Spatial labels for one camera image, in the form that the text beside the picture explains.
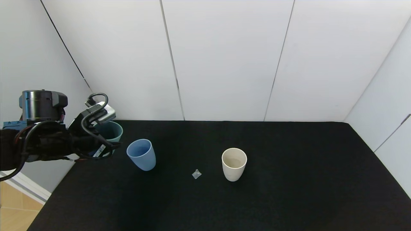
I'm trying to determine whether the light blue plastic cup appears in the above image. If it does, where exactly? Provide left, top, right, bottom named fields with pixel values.
left=127, top=139, right=157, bottom=171

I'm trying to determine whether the white floor trim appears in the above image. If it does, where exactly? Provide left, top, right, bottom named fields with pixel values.
left=0, top=170, right=52, bottom=205

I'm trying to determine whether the thin black camera cable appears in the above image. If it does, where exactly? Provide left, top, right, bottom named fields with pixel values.
left=80, top=93, right=122, bottom=161

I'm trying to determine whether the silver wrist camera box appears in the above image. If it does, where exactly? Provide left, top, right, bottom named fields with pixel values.
left=85, top=101, right=116, bottom=124

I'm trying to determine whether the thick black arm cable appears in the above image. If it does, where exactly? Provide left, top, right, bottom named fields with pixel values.
left=0, top=120, right=69, bottom=182

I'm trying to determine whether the cream plastic cup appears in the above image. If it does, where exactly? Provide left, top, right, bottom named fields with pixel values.
left=221, top=148, right=248, bottom=182

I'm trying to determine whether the teal plastic cup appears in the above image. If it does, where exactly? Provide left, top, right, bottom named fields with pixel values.
left=96, top=121, right=124, bottom=143

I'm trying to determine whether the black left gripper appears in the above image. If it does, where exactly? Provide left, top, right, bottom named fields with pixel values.
left=71, top=132, right=122, bottom=158

